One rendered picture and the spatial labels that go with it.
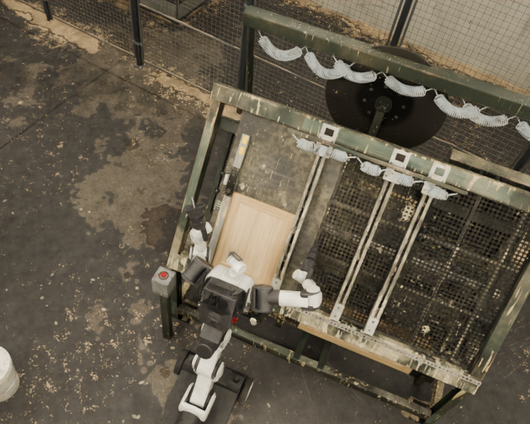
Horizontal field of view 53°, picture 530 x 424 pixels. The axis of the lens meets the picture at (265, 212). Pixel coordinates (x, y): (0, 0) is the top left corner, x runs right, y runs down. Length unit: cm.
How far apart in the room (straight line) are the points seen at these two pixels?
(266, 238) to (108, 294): 167
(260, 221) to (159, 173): 212
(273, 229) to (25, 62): 425
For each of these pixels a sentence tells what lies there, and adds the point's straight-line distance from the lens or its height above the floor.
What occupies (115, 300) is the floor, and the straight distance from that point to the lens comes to 459.
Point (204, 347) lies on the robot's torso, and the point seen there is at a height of 107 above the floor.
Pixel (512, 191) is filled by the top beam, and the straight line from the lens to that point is 326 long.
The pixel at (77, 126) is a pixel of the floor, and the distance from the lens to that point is 593.
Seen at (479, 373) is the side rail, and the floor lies 94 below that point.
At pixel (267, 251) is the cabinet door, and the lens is 351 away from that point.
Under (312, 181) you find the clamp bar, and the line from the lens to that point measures 330.
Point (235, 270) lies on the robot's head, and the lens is 304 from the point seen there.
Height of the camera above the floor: 400
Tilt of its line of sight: 51 degrees down
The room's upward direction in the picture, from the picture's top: 11 degrees clockwise
